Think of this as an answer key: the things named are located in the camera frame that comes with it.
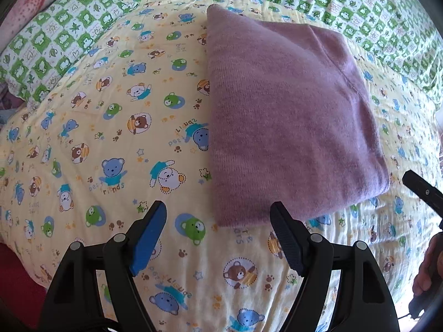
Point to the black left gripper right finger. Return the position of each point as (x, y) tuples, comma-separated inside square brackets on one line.
[(363, 301)]

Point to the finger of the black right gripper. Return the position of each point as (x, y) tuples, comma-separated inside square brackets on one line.
[(432, 196)]

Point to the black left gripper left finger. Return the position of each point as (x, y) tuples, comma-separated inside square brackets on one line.
[(73, 302)]

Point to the green white checkered quilt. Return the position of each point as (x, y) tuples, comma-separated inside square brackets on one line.
[(399, 32)]

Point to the yellow bear-print quilt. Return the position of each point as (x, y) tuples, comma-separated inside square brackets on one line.
[(114, 136)]

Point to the person's right hand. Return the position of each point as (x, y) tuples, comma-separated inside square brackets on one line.
[(433, 257)]

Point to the mauve knitted sweater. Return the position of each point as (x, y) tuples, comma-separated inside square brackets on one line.
[(290, 121)]

